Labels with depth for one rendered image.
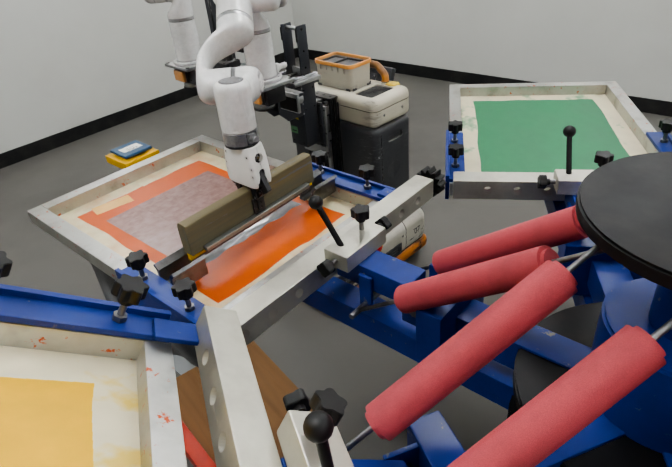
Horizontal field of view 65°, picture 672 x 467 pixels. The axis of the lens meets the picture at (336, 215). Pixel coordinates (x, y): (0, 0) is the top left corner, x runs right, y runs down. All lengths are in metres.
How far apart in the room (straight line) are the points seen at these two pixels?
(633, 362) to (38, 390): 0.64
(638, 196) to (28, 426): 0.73
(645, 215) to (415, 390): 0.33
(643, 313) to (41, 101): 4.62
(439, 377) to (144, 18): 4.87
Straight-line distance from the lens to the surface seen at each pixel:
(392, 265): 1.02
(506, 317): 0.67
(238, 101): 1.10
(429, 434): 0.75
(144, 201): 1.58
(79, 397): 0.73
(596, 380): 0.61
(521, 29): 4.95
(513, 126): 1.84
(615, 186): 0.74
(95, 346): 0.78
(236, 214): 1.19
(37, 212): 1.62
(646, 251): 0.62
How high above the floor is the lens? 1.66
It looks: 31 degrees down
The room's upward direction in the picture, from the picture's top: 5 degrees counter-clockwise
